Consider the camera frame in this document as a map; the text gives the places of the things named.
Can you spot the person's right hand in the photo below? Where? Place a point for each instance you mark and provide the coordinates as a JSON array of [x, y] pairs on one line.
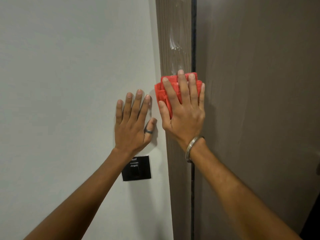
[[185, 119]]

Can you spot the person's left hand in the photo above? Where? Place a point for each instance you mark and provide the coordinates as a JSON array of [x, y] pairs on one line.
[[130, 132]]

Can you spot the person's left middle finger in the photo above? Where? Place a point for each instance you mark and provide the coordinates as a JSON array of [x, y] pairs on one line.
[[136, 103]]

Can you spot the person's left little finger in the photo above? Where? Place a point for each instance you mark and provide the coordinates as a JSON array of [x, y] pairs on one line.
[[119, 111]]

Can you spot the person's right little finger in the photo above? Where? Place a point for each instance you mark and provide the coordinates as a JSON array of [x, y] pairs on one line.
[[201, 96]]

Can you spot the person's right middle finger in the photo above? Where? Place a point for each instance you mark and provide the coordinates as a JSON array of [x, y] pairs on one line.
[[183, 87]]

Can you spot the person's left thumb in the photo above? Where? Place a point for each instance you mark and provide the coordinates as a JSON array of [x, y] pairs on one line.
[[150, 129]]

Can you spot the person's right thumb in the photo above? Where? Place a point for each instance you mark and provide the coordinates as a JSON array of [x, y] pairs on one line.
[[163, 113]]

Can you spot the red cleaning cloth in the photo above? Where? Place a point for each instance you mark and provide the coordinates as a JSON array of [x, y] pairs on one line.
[[160, 93]]

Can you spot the person's right forearm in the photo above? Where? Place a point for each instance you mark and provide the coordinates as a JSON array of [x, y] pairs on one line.
[[237, 194]]

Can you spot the person's left forearm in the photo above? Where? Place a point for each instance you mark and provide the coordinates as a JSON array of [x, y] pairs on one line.
[[82, 197]]

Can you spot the silver metal bangle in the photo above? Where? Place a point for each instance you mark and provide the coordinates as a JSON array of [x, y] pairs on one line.
[[189, 148]]

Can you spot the brown wooden door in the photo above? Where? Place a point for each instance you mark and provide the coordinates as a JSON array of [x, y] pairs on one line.
[[257, 97]]

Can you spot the brown wooden door frame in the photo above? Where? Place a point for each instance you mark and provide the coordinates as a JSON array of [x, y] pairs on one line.
[[175, 47]]

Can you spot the black wall switch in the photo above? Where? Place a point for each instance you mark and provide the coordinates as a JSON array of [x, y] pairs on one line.
[[140, 169]]

